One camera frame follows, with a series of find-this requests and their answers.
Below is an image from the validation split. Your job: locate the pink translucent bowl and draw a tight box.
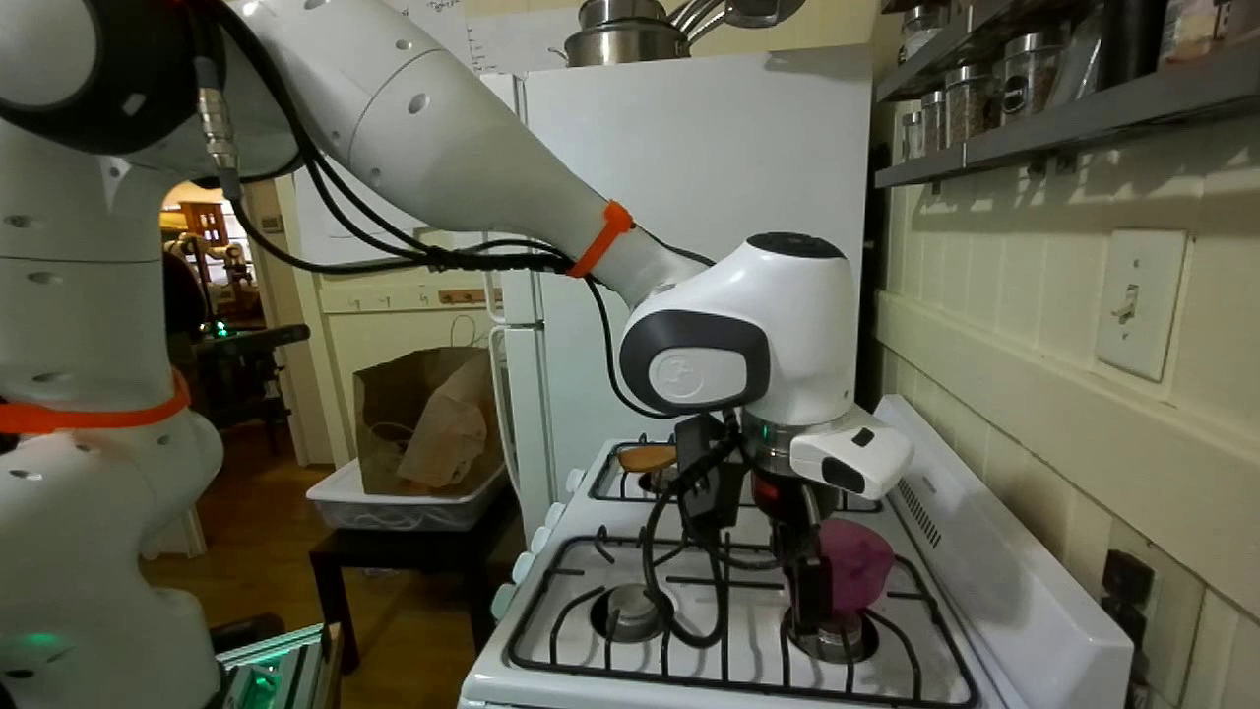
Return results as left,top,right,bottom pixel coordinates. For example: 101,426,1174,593
816,515,903,627

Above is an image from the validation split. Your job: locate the white light switch plate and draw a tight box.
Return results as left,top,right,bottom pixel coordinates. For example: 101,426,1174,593
1090,228,1193,389

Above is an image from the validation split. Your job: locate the dark tall container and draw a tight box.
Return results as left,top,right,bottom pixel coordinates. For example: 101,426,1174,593
1093,0,1174,91

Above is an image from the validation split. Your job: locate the round metal stove burner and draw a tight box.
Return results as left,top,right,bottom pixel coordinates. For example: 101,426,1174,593
784,607,880,665
588,577,675,645

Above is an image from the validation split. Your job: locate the white handwritten wall sheet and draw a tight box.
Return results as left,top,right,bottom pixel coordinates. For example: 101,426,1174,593
391,0,588,81

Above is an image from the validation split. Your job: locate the orange strap on forearm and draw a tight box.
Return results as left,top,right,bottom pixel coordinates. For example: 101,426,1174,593
572,198,636,280

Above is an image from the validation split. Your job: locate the white refrigerator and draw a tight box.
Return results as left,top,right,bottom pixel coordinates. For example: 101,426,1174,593
475,45,880,546

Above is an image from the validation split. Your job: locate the dark wooden stool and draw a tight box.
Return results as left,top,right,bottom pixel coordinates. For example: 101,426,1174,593
303,505,523,679

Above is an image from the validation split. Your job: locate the brown paper bag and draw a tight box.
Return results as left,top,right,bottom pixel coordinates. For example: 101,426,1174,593
351,342,511,498

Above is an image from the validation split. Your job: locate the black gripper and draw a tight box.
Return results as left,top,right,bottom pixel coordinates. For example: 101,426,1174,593
746,469,847,651

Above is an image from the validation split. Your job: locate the dark wall outlet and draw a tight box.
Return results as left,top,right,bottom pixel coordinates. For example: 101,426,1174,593
1099,546,1161,651

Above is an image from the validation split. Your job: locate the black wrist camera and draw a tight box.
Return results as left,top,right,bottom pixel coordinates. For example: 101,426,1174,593
669,416,742,552

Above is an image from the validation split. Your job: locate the dark wooden side table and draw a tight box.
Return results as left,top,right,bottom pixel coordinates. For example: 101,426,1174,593
191,318,315,441

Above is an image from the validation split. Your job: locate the grey box with green lights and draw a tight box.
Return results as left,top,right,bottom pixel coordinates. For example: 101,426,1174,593
206,610,342,709

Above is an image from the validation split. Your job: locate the steel canister with lid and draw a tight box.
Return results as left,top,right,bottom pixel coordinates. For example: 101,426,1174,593
939,57,1000,149
1000,27,1071,128
888,95,931,170
921,81,955,157

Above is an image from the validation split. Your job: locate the black cast iron stove grate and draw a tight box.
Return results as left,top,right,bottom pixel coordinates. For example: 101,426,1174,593
588,434,888,521
505,522,984,709

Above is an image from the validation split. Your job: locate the grey wall shelf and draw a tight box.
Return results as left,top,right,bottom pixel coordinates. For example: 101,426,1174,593
868,0,1260,198

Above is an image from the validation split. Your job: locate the large steel pot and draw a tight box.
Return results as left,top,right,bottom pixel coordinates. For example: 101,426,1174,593
561,0,694,69

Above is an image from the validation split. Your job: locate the white gas stove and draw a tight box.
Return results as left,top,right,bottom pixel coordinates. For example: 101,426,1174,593
455,389,1143,709

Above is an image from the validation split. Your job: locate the white plastic tray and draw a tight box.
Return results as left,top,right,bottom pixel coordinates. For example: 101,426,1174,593
303,455,514,536

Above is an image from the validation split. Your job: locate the metal kitchen utensils bunch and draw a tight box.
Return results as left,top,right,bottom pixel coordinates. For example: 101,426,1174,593
664,0,808,45

